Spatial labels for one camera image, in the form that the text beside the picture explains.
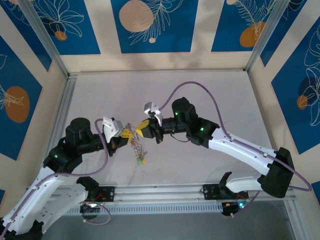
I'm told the large metal keyring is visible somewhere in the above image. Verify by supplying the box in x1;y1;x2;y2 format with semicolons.
126;122;148;161

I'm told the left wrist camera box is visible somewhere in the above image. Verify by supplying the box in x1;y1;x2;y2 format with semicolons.
102;116;124;144

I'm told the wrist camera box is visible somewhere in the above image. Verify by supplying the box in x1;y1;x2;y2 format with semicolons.
143;101;164;126
102;116;124;144

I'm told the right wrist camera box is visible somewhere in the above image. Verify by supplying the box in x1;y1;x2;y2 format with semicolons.
143;101;164;126

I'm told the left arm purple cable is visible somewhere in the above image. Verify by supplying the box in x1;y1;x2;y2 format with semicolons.
0;118;112;240

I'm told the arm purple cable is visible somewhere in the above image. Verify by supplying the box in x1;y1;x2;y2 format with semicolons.
159;81;313;216
0;118;112;240

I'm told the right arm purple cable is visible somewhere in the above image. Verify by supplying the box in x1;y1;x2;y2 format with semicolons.
159;81;313;216

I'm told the aluminium side rail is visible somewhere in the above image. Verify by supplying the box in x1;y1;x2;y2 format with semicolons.
48;74;77;151

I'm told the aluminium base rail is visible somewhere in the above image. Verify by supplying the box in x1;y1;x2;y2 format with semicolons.
49;180;296;207

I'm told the grey slotted cable duct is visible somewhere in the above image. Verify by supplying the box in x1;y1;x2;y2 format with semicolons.
66;203;224;216

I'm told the aluminium frame post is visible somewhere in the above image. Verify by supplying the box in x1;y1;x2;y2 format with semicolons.
17;0;70;79
244;0;294;73
283;198;301;240

